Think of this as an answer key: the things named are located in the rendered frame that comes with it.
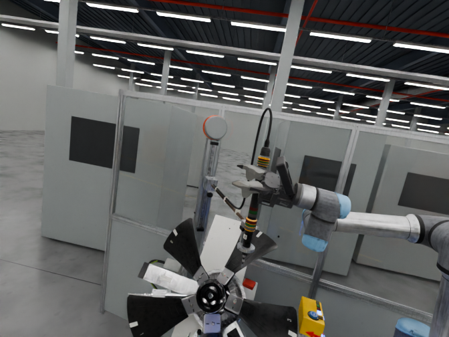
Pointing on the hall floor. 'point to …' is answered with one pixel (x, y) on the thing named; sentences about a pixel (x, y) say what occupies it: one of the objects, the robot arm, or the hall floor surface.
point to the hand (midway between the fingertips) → (238, 172)
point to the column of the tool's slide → (203, 195)
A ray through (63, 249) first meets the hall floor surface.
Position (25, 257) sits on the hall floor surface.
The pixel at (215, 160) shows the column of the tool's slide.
